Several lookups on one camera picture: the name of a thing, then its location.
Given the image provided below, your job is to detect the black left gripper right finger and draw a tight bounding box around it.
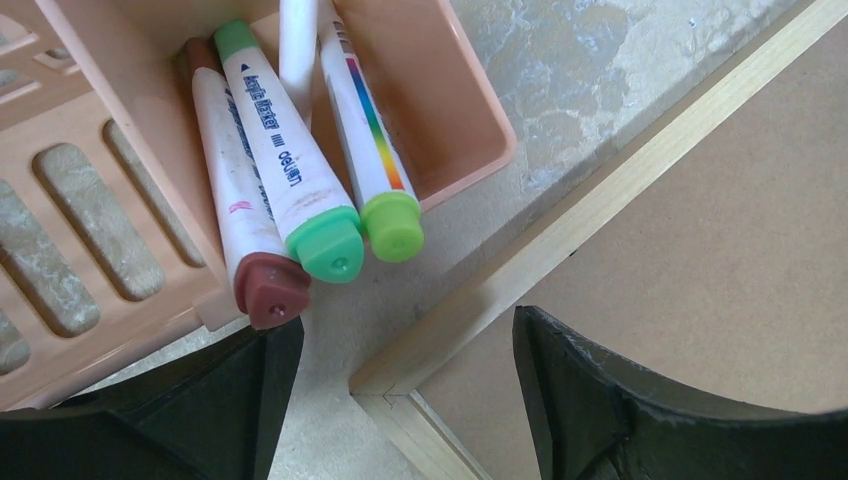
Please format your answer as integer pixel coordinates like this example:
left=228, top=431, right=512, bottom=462
left=512, top=306, right=847, bottom=479

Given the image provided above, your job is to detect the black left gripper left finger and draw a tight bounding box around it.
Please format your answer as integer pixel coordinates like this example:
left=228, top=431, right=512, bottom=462
left=1, top=319, right=304, bottom=479

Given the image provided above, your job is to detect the wooden picture frame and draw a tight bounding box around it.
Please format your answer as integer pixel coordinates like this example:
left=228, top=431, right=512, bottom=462
left=349, top=0, right=847, bottom=479

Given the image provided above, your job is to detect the brown frame backing board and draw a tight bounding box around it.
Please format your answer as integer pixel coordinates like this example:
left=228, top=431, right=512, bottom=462
left=421, top=23, right=847, bottom=479

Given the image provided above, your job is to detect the brown cap marker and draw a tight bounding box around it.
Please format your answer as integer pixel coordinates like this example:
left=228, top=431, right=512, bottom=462
left=184, top=37, right=312, bottom=330

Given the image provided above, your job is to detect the orange plastic file organizer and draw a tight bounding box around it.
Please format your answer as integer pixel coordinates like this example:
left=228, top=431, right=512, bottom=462
left=1, top=1, right=516, bottom=410

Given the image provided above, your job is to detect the green white item in organizer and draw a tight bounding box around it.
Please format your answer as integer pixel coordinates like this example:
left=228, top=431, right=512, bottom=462
left=214, top=20, right=365, bottom=284

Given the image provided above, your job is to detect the light green cap marker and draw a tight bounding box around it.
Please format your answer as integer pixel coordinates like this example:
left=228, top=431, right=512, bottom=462
left=318, top=1, right=425, bottom=263

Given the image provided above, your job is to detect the white marker in organizer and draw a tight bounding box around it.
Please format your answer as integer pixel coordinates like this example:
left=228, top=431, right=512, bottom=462
left=278, top=0, right=319, bottom=126

